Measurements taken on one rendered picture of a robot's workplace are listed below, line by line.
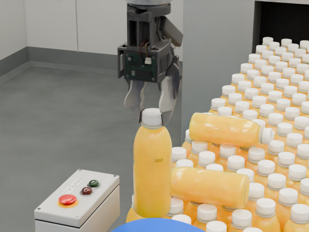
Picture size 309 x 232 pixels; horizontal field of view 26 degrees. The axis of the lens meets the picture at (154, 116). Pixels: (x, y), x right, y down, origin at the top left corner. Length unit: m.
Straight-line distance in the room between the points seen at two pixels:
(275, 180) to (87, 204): 0.41
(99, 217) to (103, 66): 4.44
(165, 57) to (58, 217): 0.41
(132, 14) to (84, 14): 4.73
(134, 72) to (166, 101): 0.09
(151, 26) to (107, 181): 0.49
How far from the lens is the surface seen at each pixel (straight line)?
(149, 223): 1.03
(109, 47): 5.76
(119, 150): 4.26
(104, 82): 5.52
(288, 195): 1.42
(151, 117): 1.15
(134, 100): 1.15
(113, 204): 1.46
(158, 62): 1.06
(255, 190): 1.43
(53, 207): 1.36
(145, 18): 1.05
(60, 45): 5.95
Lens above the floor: 1.76
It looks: 21 degrees down
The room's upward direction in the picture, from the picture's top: straight up
